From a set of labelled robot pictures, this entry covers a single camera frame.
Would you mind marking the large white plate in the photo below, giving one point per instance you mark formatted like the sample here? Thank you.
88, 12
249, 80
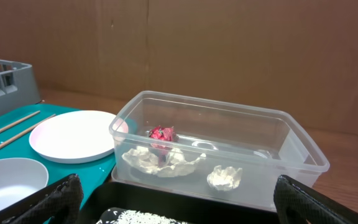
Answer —
75, 137

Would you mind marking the red snack wrapper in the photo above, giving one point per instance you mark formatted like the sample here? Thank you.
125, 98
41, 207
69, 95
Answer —
163, 134

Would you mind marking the white rice grains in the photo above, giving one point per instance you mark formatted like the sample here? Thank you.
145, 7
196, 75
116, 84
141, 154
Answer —
122, 216

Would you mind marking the clear plastic waste bin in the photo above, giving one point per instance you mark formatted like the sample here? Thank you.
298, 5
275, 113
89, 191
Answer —
265, 143

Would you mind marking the wooden chopstick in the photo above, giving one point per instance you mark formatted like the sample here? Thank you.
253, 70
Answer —
18, 121
24, 132

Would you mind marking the black waste tray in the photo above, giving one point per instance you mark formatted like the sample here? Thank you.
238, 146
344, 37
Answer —
170, 205

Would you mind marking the grey dishwasher rack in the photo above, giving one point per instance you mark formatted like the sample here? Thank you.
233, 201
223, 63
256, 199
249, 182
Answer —
18, 86

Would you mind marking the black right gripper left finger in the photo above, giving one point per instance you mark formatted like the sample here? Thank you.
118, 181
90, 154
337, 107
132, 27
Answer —
56, 203

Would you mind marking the grey bowl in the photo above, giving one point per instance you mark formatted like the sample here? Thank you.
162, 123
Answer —
20, 178

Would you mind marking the brown cardboard backdrop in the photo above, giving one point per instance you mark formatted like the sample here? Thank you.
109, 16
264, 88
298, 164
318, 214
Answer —
300, 57

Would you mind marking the white tissue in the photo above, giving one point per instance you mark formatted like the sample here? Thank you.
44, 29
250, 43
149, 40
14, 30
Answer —
173, 164

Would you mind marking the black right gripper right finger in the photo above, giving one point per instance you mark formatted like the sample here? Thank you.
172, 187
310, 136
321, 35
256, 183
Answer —
297, 203

